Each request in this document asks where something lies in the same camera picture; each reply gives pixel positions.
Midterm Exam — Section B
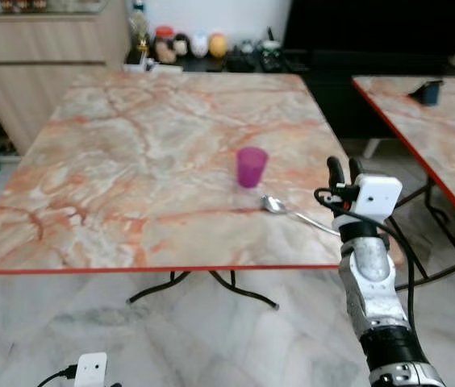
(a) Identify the silver metal spoon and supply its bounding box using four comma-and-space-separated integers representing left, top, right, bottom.
261, 194, 343, 237

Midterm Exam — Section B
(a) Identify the purple plastic cup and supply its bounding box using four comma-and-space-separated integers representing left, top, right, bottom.
236, 147, 269, 189

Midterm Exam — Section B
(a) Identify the marble-pattern table with red edge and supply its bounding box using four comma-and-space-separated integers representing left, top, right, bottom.
351, 75, 455, 288
0, 69, 410, 310

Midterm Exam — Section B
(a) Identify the small black cup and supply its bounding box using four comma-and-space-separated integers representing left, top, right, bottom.
408, 79, 445, 106

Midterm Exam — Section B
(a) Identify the black television screen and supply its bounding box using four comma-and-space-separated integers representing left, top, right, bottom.
282, 0, 455, 54

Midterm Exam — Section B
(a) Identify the orange round figurine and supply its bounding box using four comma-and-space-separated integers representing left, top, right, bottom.
209, 32, 229, 59

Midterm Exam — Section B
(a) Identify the white round figurine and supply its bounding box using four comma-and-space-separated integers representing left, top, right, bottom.
190, 32, 211, 59

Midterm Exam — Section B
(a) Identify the dark round figurine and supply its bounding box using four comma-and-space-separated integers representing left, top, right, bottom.
173, 34, 190, 58

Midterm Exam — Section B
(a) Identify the jar with red lid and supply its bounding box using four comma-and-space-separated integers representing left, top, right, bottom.
153, 27, 177, 65

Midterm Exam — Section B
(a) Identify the white flat tray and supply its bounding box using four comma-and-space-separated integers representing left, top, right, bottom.
123, 61, 182, 76

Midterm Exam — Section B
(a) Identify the tall clear bottle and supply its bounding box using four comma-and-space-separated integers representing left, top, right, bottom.
129, 0, 152, 65

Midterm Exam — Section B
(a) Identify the light wooden cabinet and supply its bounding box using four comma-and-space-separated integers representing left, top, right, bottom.
0, 0, 132, 155

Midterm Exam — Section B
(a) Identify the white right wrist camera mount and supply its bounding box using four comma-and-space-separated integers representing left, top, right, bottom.
349, 173, 403, 223

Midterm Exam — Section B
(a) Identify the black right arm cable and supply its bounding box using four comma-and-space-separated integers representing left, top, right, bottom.
314, 186, 418, 331

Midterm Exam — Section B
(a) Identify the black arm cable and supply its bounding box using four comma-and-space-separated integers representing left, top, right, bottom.
314, 186, 418, 331
36, 364, 79, 387

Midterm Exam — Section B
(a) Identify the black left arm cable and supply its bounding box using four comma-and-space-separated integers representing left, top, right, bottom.
36, 364, 79, 387

